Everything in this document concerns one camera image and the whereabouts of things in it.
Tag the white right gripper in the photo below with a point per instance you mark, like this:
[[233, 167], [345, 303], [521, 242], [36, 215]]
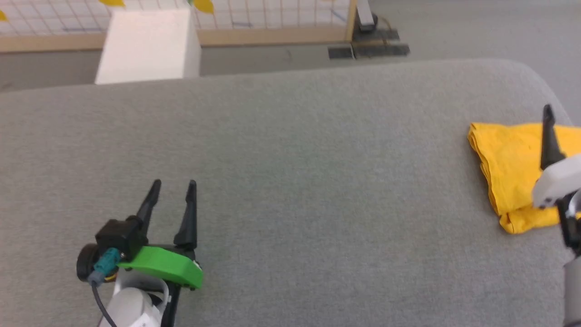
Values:
[[558, 181]]

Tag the lemon print partition panel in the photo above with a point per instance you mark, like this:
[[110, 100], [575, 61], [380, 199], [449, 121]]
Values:
[[254, 22]]

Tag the small black floor mat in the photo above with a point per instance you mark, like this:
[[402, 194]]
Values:
[[340, 52]]

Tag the large black floor mat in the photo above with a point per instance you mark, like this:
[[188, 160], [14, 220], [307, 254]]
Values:
[[381, 44]]

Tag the yellow t-shirt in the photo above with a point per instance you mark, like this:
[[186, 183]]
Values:
[[508, 168]]

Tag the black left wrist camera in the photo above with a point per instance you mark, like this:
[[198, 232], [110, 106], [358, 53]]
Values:
[[120, 236]]

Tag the grey metal stand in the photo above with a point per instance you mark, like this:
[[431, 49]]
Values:
[[365, 16]]

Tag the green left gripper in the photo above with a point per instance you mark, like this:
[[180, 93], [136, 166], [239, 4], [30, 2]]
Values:
[[163, 265]]

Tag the white box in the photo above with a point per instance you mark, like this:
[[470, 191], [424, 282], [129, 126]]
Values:
[[145, 45]]

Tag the grey fabric sofa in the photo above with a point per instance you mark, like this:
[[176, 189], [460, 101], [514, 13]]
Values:
[[295, 172]]

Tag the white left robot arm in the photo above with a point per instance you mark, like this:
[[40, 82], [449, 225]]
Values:
[[136, 306]]

